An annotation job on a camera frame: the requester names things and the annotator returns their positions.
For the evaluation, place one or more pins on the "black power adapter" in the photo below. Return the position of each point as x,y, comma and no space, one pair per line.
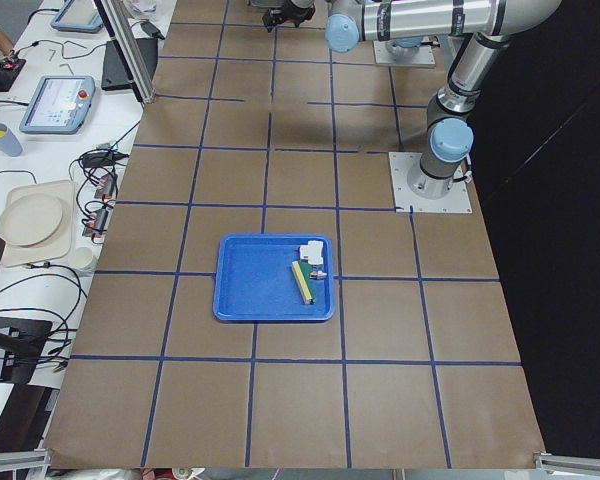
151,30

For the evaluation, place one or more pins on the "blue cup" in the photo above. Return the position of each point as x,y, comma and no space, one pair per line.
9,143

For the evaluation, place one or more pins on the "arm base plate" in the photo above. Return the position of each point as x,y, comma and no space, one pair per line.
416,192
417,54

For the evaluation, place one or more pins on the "blue plastic tray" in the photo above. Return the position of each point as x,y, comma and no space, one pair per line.
255,284

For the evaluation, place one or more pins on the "green yellow terminal block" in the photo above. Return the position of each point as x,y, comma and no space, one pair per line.
310,280

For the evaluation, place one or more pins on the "aluminium frame post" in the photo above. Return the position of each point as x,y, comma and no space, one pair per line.
114,16

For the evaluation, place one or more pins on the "white paper cup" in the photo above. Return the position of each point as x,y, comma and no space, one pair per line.
83,260

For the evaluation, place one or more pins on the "teach pendant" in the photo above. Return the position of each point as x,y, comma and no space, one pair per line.
79,16
59,105

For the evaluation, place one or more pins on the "beige plate on tray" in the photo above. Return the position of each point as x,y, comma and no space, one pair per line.
37,223

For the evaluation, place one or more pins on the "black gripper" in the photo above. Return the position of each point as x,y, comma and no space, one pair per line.
294,8

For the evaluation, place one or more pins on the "white circuit breaker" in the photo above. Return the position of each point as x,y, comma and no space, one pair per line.
312,253

